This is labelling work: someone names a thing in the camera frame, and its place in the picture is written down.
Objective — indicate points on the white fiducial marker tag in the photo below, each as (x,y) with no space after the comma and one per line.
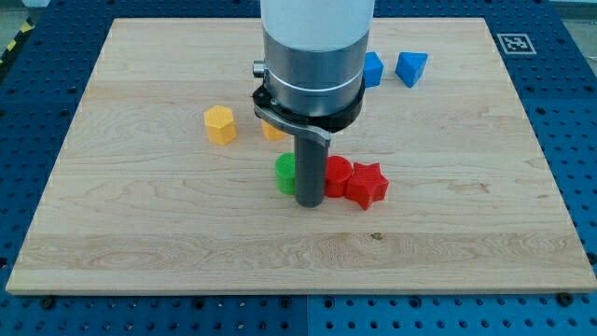
(516,44)

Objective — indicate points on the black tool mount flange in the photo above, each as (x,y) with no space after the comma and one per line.
(317,129)

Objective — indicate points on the wooden board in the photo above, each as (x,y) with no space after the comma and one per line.
(140,202)

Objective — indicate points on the yellow hexagon block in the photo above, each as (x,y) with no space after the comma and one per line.
(220,124)

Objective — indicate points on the black bolt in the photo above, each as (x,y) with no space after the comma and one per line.
(47,303)
(565,299)

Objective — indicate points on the red circle block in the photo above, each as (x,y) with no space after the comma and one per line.
(338,172)

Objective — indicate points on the black bolt front right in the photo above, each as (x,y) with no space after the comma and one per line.
(565,299)

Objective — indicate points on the blue triangle block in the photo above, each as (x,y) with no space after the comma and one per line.
(410,67)

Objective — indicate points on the green circle block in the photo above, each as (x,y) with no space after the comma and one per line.
(285,175)

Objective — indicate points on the blue cube block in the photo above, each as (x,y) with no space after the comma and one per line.
(373,69)

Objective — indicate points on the red star block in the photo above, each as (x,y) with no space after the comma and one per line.
(366,185)

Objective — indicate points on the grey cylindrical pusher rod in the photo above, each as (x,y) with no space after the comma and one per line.
(310,171)

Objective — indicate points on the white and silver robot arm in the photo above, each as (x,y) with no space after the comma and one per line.
(312,77)

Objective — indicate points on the yellow block behind arm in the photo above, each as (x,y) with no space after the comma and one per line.
(270,132)

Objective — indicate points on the black bolt front left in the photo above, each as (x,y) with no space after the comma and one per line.
(47,303)

